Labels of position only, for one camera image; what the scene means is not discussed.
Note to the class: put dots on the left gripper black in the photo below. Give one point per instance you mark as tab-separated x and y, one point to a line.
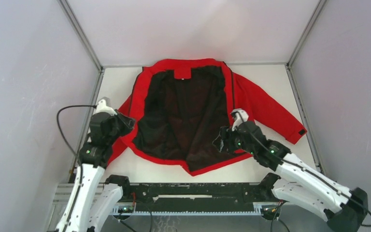
127	123

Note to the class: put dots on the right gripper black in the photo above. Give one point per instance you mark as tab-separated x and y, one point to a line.
226	134

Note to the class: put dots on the red jacket black lining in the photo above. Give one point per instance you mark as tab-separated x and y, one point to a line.
180	105

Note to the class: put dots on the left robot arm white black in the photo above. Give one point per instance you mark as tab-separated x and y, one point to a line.
84	212

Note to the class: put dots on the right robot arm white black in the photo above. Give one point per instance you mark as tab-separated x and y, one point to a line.
342	208

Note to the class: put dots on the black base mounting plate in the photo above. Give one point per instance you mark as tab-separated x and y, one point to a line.
212	198

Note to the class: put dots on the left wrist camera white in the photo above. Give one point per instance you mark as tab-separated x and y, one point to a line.
104	106

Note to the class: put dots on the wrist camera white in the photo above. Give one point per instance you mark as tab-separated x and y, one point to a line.
104	106
239	116

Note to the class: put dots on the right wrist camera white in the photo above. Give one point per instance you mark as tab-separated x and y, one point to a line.
239	116

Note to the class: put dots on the white slotted cable duct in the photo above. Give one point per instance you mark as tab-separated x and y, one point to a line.
255	210

